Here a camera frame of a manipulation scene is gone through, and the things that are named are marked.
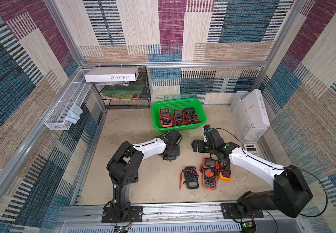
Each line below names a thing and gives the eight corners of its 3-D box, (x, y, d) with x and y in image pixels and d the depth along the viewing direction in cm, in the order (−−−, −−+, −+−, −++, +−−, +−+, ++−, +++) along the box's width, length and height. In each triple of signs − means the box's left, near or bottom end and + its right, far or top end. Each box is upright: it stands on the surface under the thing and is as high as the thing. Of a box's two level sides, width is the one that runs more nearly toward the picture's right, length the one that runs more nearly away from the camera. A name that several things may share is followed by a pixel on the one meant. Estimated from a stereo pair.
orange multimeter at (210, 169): (202, 189, 82) (204, 187, 78) (198, 160, 93) (199, 157, 89) (221, 189, 82) (223, 187, 78) (215, 160, 93) (217, 157, 89)
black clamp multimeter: (185, 189, 82) (186, 187, 79) (184, 169, 89) (184, 166, 86) (198, 189, 82) (199, 187, 79) (196, 168, 89) (197, 166, 86)
